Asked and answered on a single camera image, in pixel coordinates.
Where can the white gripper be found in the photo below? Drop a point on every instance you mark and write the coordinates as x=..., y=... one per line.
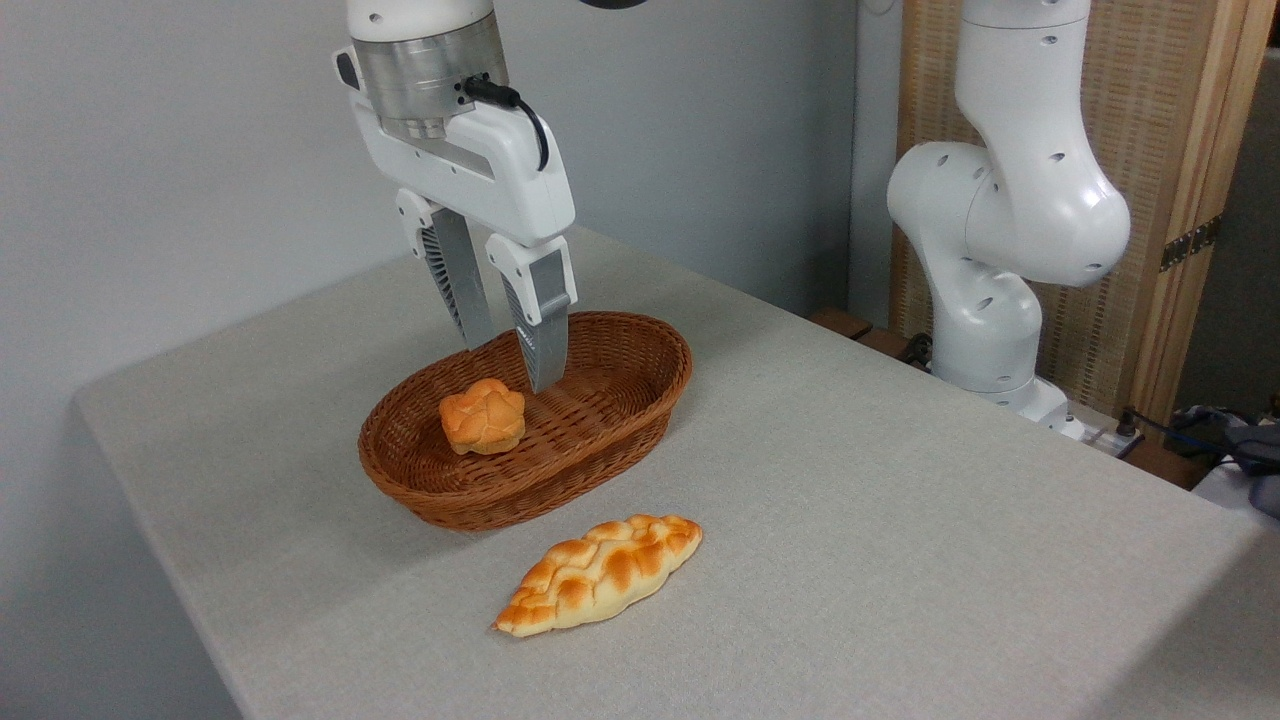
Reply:
x=500, y=180

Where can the long braided bread loaf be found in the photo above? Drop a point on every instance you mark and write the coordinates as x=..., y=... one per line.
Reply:
x=600, y=573

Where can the round orange bread bun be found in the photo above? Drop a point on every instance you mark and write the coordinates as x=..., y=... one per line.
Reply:
x=483, y=417

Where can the brown wicker oval basket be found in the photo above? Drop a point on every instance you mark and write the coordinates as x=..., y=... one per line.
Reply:
x=600, y=420

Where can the brown wooden base board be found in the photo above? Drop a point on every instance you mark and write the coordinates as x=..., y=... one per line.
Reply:
x=850, y=325

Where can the wooden woven folding screen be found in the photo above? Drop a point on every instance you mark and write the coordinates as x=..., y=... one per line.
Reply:
x=1160, y=120

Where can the brass screen hinge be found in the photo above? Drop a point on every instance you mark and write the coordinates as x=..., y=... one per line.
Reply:
x=1190, y=243

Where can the grey blue bundled object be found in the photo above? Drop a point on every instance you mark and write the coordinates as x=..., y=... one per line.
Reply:
x=1250, y=445

